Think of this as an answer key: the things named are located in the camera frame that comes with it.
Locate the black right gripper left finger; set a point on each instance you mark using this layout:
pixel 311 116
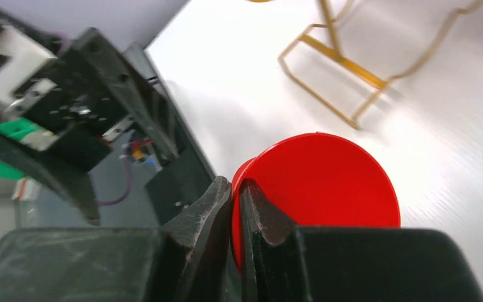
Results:
pixel 183 260

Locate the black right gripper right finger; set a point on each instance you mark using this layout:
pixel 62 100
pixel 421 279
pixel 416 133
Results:
pixel 284 261

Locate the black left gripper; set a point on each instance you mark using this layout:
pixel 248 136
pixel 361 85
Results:
pixel 84 94

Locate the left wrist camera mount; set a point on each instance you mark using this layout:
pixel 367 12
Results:
pixel 20 58

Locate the green plastic bin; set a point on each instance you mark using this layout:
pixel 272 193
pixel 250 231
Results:
pixel 25 133

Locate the gold wire glass rack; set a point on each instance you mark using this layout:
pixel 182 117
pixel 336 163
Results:
pixel 324 38

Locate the red wine glass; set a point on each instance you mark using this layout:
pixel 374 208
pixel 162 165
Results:
pixel 318 179

